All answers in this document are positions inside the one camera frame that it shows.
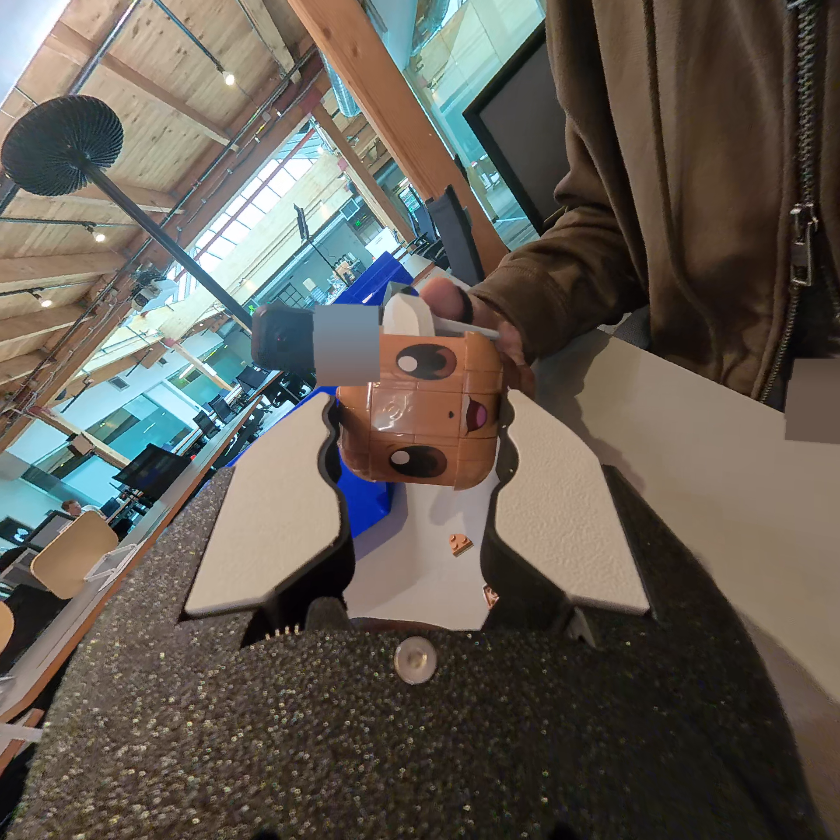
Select person's right forearm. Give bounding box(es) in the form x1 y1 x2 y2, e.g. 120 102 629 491
469 203 657 362

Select black light stand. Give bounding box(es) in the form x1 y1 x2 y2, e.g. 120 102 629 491
292 203 345 280

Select black ceiling pole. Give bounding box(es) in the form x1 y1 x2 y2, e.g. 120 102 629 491
0 95 253 329

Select wooden post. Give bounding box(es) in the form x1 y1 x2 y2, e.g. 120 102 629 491
289 0 509 283

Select beige chair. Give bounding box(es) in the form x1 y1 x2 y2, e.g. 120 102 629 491
29 511 120 600

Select row of black office chairs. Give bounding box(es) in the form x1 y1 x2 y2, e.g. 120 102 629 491
193 364 283 434

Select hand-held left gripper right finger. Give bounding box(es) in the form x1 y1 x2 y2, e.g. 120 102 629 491
482 390 651 614

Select silver air duct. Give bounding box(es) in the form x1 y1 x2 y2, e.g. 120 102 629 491
320 46 371 122

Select black mesh chair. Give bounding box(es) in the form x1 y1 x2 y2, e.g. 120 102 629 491
425 185 488 287

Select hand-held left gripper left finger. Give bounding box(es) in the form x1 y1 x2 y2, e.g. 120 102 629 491
185 392 353 618

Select large black monitor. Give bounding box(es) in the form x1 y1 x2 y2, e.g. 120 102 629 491
462 23 559 234

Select person's right hand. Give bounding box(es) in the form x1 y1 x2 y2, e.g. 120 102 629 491
419 276 537 399

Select stacked blue plastic bins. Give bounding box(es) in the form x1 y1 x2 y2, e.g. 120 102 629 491
351 252 421 306

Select brown lego head with face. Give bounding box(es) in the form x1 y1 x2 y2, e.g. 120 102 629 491
336 331 505 490

